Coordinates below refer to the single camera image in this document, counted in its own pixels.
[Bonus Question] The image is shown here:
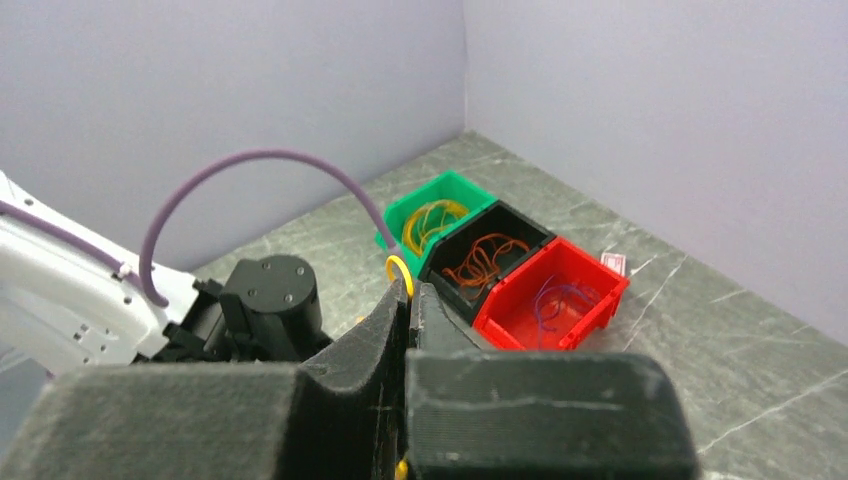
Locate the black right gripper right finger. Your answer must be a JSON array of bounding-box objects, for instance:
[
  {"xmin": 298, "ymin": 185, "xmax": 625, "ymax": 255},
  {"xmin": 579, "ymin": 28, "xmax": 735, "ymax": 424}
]
[{"xmin": 405, "ymin": 284, "xmax": 700, "ymax": 479}]

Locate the orange thin cable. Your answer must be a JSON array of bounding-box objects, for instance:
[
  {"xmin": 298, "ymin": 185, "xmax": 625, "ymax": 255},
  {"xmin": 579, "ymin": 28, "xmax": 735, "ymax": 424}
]
[{"xmin": 441, "ymin": 232, "xmax": 531, "ymax": 301}]

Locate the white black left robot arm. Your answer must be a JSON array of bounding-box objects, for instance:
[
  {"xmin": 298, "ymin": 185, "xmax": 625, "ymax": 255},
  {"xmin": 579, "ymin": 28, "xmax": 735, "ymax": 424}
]
[{"xmin": 1, "ymin": 178, "xmax": 331, "ymax": 375}]

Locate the yellow cable in green bin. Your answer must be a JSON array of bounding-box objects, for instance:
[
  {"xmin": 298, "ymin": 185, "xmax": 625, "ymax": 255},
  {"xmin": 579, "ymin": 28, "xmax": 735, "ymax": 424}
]
[{"xmin": 401, "ymin": 199, "xmax": 470, "ymax": 258}]

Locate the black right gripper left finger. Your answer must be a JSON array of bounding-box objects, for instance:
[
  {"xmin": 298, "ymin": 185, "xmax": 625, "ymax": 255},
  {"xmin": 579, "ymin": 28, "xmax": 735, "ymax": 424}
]
[{"xmin": 1, "ymin": 280, "xmax": 409, "ymax": 479}]

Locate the black plastic bin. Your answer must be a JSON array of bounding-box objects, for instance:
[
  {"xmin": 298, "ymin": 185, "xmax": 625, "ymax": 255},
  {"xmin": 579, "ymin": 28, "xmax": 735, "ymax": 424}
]
[{"xmin": 420, "ymin": 200, "xmax": 555, "ymax": 325}]

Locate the red plastic bin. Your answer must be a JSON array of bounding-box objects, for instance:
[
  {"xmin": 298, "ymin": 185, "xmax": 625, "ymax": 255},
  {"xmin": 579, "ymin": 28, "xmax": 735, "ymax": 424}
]
[{"xmin": 472, "ymin": 236, "xmax": 630, "ymax": 351}]

